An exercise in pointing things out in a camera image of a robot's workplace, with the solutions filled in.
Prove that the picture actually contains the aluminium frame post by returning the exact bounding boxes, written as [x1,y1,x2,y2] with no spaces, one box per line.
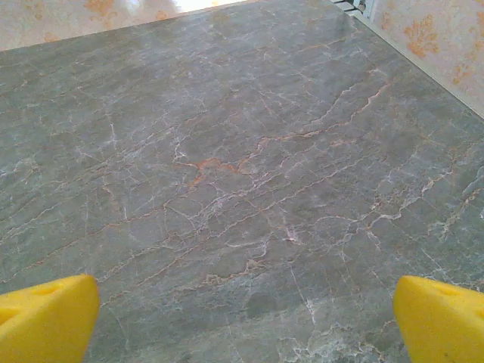
[332,0,376,20]

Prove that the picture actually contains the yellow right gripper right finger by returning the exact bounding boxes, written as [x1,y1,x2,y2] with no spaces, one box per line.
[392,275,484,363]

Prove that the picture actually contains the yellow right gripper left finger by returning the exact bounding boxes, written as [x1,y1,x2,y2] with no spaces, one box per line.
[0,274,100,363]

